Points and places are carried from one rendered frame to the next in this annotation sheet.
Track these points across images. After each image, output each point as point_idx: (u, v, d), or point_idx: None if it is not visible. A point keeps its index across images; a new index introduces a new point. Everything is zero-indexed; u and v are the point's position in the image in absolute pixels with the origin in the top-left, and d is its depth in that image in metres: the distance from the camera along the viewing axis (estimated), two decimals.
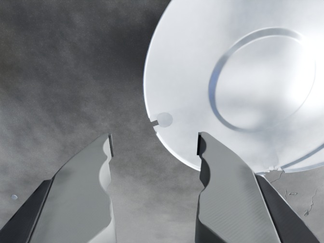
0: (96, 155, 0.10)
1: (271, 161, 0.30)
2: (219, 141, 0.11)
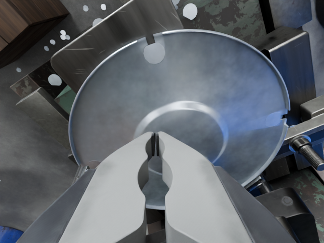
0: (137, 153, 0.10)
1: None
2: (176, 139, 0.12)
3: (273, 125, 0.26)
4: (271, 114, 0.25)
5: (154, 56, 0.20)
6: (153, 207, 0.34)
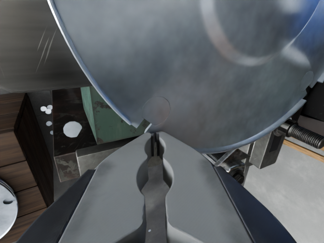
0: (137, 153, 0.10)
1: None
2: (177, 139, 0.12)
3: (145, 104, 0.13)
4: (167, 114, 0.14)
5: (306, 78, 0.21)
6: None
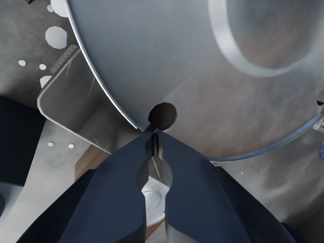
0: (137, 153, 0.10)
1: None
2: (176, 139, 0.12)
3: None
4: None
5: None
6: (271, 148, 0.20)
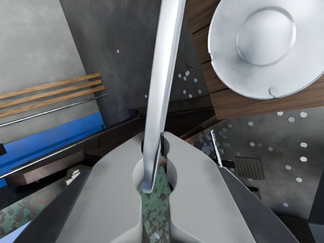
0: (132, 153, 0.10)
1: None
2: (181, 139, 0.12)
3: None
4: None
5: None
6: (160, 68, 0.09)
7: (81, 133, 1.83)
